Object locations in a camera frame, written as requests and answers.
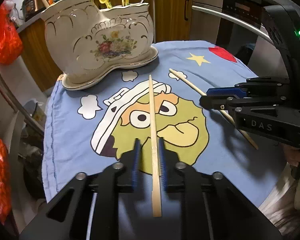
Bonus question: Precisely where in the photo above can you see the blue cartoon print cloth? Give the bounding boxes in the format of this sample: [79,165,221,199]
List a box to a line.
[42,41,286,206]

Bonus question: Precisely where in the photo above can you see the red plastic bag upper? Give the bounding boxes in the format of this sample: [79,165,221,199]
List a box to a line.
[0,4,23,65]

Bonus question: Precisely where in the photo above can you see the right hand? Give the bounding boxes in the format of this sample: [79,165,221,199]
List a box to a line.
[282,144,300,167]

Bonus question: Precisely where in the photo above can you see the chrome curved rail left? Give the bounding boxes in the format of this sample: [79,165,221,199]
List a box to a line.
[0,74,44,137]

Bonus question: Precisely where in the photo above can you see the white ceramic oval saucer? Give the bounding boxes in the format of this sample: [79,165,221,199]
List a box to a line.
[58,46,159,91]

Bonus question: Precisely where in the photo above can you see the white ceramic double utensil holder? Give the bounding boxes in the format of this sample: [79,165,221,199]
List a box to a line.
[40,0,154,83]

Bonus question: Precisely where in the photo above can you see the red plastic bag lower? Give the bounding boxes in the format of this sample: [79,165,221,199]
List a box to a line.
[0,139,12,225]

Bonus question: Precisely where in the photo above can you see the chrome curved rail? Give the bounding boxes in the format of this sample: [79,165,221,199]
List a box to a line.
[192,5,274,45]
[0,74,44,137]

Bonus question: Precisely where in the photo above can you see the electric pressure cooker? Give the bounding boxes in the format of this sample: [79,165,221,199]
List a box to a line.
[21,0,49,22]

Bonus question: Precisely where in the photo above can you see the built-in oven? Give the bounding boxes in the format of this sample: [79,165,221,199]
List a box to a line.
[190,0,279,63]

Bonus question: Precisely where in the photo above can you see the chrome curved rail right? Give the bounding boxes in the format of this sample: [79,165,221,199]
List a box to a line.
[192,5,274,45]

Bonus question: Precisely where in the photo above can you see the wooden kitchen cabinets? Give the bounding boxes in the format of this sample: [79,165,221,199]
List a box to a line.
[16,0,224,93]

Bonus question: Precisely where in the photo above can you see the wooden chopstick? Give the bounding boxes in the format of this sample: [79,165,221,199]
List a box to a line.
[149,75,162,218]
[168,68,260,151]

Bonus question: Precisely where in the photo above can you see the red plastic bag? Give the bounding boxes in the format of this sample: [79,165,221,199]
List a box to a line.
[0,139,12,225]
[0,4,23,65]

